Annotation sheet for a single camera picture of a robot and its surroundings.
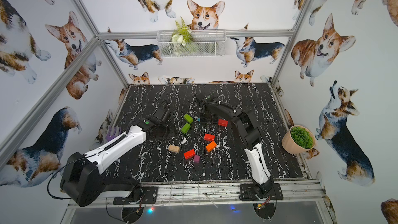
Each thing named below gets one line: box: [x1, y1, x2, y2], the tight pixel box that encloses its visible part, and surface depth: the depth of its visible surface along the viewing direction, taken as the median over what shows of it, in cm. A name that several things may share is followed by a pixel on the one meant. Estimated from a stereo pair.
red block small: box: [217, 118, 229, 128], surface depth 99 cm
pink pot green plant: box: [281, 124, 317, 155], surface depth 82 cm
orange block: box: [205, 140, 217, 153], surface depth 90 cm
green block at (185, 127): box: [180, 122, 191, 134], surface depth 97 cm
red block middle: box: [204, 133, 216, 142], surface depth 93 cm
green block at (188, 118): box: [183, 113, 194, 124], surface depth 102 cm
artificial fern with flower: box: [171, 16, 194, 55], surface depth 85 cm
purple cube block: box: [193, 154, 201, 163], surface depth 86 cm
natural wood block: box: [168, 144, 181, 154], surface depth 88 cm
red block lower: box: [183, 148, 196, 160], surface depth 87 cm
